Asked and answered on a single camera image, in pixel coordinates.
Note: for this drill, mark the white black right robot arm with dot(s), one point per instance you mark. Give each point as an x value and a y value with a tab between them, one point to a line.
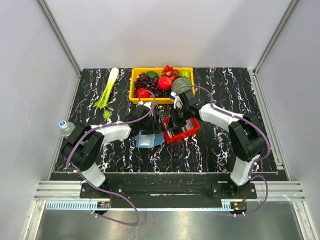
248	139

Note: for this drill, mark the blue leather card holder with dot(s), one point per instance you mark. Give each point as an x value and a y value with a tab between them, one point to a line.
148	141

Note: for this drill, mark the red pomegranate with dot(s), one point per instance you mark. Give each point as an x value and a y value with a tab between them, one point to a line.
164	83

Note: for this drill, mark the green white celery stalk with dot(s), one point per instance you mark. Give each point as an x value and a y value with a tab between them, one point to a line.
102	103

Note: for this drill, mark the dark blueberry cluster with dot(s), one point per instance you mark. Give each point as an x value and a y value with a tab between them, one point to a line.
163	94

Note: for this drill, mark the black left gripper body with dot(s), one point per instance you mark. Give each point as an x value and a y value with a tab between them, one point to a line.
148	127

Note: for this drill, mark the red tomato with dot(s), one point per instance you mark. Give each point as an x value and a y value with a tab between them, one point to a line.
143	92

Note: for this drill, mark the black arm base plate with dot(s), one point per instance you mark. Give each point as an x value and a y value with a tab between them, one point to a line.
213	190

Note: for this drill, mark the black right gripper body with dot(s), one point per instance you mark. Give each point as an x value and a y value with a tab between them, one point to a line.
185	110

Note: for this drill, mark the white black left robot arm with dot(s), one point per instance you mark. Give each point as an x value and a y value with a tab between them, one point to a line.
83	143

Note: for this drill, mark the dark purple grape bunch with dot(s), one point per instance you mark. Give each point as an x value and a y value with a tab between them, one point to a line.
143	81

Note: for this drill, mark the clear plastic water bottle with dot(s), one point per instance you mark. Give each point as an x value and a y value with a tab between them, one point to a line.
66	128

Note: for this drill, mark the red lychee cluster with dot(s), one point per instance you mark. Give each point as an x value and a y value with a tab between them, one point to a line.
169	71

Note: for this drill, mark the red plastic card tray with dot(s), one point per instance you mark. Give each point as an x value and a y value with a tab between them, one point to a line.
174	136

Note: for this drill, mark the yellow plastic fruit bin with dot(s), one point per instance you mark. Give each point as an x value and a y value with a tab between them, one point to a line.
159	100

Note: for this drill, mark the dark green avocado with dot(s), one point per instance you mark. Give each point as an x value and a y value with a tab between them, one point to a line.
152	74

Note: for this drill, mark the green netted melon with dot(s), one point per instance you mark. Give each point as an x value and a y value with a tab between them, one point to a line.
181	85

